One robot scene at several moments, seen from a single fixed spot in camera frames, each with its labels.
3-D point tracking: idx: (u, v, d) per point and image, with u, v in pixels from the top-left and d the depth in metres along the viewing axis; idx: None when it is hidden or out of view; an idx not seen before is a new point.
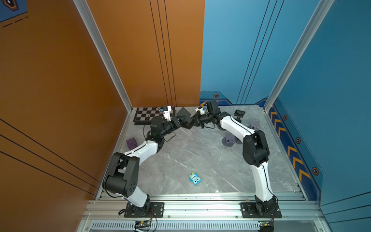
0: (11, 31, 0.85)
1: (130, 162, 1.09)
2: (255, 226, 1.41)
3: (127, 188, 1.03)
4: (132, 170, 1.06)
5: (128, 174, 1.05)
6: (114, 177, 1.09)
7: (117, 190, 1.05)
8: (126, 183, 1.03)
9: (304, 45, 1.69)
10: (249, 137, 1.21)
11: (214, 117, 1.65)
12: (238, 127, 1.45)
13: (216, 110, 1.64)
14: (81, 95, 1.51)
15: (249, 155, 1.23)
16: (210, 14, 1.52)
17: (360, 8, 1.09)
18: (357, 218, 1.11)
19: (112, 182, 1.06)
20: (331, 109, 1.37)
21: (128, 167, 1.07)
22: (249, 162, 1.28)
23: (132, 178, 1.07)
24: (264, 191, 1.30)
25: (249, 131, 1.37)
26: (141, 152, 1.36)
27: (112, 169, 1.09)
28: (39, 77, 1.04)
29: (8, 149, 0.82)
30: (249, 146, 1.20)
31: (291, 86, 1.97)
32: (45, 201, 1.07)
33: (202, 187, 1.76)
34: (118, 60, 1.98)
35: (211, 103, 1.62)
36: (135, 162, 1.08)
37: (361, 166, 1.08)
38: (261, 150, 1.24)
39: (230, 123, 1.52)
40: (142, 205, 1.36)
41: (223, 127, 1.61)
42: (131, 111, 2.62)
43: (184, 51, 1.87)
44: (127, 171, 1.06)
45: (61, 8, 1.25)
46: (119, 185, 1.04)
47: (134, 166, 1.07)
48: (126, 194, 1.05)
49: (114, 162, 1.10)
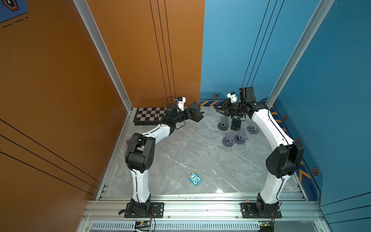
0: (11, 31, 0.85)
1: (147, 140, 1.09)
2: (255, 226, 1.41)
3: (145, 163, 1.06)
4: (150, 148, 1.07)
5: (146, 151, 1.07)
6: (134, 153, 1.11)
7: (136, 165, 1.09)
8: (145, 159, 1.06)
9: (304, 45, 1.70)
10: (283, 148, 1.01)
11: (247, 105, 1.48)
12: (274, 129, 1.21)
13: (250, 98, 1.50)
14: (81, 94, 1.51)
15: (274, 166, 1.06)
16: (211, 14, 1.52)
17: (362, 8, 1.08)
18: (357, 218, 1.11)
19: (132, 157, 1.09)
20: (331, 109, 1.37)
21: (146, 146, 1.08)
22: (271, 172, 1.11)
23: (150, 155, 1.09)
24: (271, 196, 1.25)
25: (286, 139, 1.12)
26: (156, 133, 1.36)
27: (133, 145, 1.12)
28: (39, 78, 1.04)
29: (8, 149, 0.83)
30: (280, 157, 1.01)
31: (291, 87, 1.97)
32: (45, 201, 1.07)
33: (202, 187, 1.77)
34: (118, 60, 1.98)
35: (246, 89, 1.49)
36: (151, 140, 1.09)
37: (361, 166, 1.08)
38: (291, 164, 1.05)
39: (264, 121, 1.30)
40: (144, 200, 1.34)
41: (253, 121, 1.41)
42: (131, 112, 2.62)
43: (183, 51, 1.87)
44: (145, 148, 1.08)
45: (60, 8, 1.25)
46: (138, 160, 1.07)
47: (151, 145, 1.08)
48: (145, 168, 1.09)
49: (135, 139, 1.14)
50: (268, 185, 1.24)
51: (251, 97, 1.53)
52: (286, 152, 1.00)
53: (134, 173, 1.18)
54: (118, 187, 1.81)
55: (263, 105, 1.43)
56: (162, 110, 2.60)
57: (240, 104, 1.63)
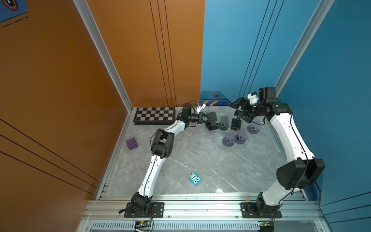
0: (10, 31, 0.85)
1: (168, 135, 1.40)
2: (255, 226, 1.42)
3: (166, 152, 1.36)
4: (170, 140, 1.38)
5: (167, 143, 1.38)
6: (158, 144, 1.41)
7: (159, 152, 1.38)
8: (166, 149, 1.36)
9: (304, 45, 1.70)
10: (300, 162, 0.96)
11: (267, 106, 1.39)
12: (293, 139, 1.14)
13: (271, 99, 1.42)
14: (81, 94, 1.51)
15: (286, 178, 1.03)
16: (211, 14, 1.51)
17: (362, 8, 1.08)
18: (357, 218, 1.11)
19: (156, 146, 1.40)
20: (331, 109, 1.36)
21: (167, 138, 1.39)
22: (281, 183, 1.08)
23: (170, 146, 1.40)
24: (274, 200, 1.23)
25: (305, 152, 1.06)
26: (174, 129, 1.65)
27: (157, 138, 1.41)
28: (38, 78, 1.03)
29: (8, 149, 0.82)
30: (294, 172, 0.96)
31: (291, 87, 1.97)
32: (45, 201, 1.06)
33: (202, 187, 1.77)
34: (118, 60, 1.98)
35: (267, 89, 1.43)
36: (172, 136, 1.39)
37: (361, 166, 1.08)
38: (305, 180, 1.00)
39: (284, 127, 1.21)
40: (150, 195, 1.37)
41: (272, 124, 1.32)
42: (131, 111, 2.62)
43: (183, 51, 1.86)
44: (167, 140, 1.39)
45: (60, 8, 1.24)
46: (161, 149, 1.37)
47: (171, 138, 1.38)
48: (165, 155, 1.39)
49: (159, 134, 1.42)
50: (275, 188, 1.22)
51: (273, 98, 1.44)
52: (303, 167, 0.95)
53: (154, 159, 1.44)
54: (118, 187, 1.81)
55: (286, 108, 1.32)
56: (162, 110, 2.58)
57: (259, 106, 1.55)
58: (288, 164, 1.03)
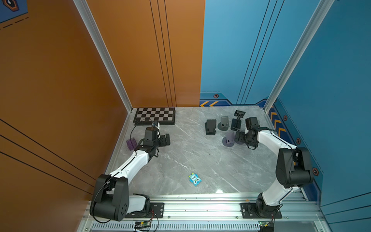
0: (10, 31, 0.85)
1: (117, 184, 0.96)
2: (255, 227, 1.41)
3: (118, 212, 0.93)
4: (121, 193, 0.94)
5: (116, 198, 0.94)
6: (102, 202, 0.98)
7: (107, 216, 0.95)
8: (116, 208, 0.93)
9: (304, 45, 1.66)
10: (286, 150, 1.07)
11: (252, 130, 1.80)
12: (276, 139, 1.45)
13: (254, 124, 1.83)
14: (81, 94, 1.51)
15: (282, 172, 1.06)
16: (211, 13, 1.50)
17: (361, 8, 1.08)
18: (357, 218, 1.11)
19: (101, 207, 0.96)
20: (331, 110, 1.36)
21: (115, 192, 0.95)
22: (281, 181, 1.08)
23: (122, 202, 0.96)
24: (274, 199, 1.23)
25: (288, 144, 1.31)
26: (129, 169, 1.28)
27: (100, 195, 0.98)
28: (38, 78, 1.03)
29: (7, 149, 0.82)
30: (284, 160, 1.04)
31: (291, 87, 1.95)
32: (44, 202, 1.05)
33: (202, 187, 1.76)
34: (118, 60, 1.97)
35: (251, 118, 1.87)
36: (122, 183, 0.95)
37: (362, 166, 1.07)
38: (300, 171, 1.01)
39: (268, 135, 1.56)
40: (141, 208, 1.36)
41: (260, 138, 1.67)
42: (131, 112, 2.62)
43: (183, 51, 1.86)
44: (115, 194, 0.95)
45: (60, 9, 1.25)
46: (109, 210, 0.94)
47: (121, 189, 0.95)
48: (118, 218, 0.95)
49: (101, 185, 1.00)
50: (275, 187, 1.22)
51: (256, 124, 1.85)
52: (288, 153, 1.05)
53: None
54: None
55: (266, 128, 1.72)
56: (162, 110, 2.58)
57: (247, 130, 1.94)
58: (278, 158, 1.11)
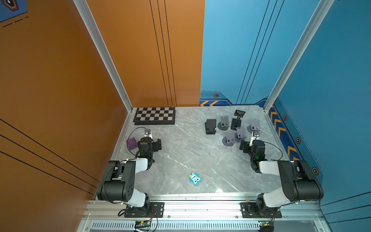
0: (9, 31, 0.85)
1: (127, 165, 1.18)
2: (255, 226, 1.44)
3: (126, 188, 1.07)
4: (130, 171, 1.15)
5: (126, 175, 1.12)
6: (110, 181, 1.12)
7: (114, 192, 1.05)
8: (124, 183, 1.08)
9: (304, 45, 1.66)
10: (285, 163, 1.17)
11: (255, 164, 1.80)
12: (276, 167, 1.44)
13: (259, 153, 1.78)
14: (80, 94, 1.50)
15: (288, 185, 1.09)
16: (211, 13, 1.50)
17: (361, 8, 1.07)
18: (357, 218, 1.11)
19: (109, 185, 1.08)
20: (331, 109, 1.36)
21: (125, 169, 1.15)
22: (289, 196, 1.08)
23: (130, 180, 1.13)
24: (275, 203, 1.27)
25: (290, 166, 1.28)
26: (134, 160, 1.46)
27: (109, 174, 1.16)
28: (37, 78, 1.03)
29: (7, 149, 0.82)
30: (286, 171, 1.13)
31: (291, 87, 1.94)
32: (44, 202, 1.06)
33: (202, 187, 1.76)
34: (117, 59, 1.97)
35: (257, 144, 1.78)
36: (132, 163, 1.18)
37: (362, 166, 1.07)
38: (305, 183, 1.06)
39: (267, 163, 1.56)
40: (142, 204, 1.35)
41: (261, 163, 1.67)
42: (131, 111, 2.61)
43: (182, 50, 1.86)
44: (125, 172, 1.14)
45: (60, 8, 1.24)
46: (118, 185, 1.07)
47: (131, 167, 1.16)
48: (125, 197, 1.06)
49: (110, 167, 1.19)
50: (279, 194, 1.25)
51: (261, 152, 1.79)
52: (290, 165, 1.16)
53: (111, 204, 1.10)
54: None
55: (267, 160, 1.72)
56: (162, 110, 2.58)
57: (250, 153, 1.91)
58: (280, 172, 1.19)
